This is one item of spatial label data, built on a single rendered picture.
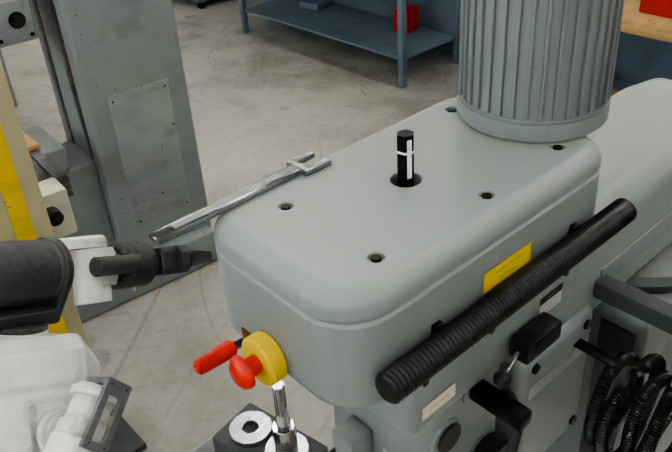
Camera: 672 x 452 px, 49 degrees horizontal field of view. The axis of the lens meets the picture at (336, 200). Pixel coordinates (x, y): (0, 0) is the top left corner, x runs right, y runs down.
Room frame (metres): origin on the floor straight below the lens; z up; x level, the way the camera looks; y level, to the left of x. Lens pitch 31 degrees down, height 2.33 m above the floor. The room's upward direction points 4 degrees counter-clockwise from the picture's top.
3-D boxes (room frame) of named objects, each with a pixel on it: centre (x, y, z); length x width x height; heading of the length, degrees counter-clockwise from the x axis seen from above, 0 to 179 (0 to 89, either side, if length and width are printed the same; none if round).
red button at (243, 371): (0.60, 0.11, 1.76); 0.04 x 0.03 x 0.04; 40
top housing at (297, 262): (0.77, -0.10, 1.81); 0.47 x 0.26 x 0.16; 130
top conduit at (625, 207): (0.67, -0.21, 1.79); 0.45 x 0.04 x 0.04; 130
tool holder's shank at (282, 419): (1.04, 0.13, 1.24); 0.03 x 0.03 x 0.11
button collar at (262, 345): (0.61, 0.09, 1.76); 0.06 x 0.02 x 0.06; 40
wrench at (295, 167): (0.75, 0.11, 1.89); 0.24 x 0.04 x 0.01; 131
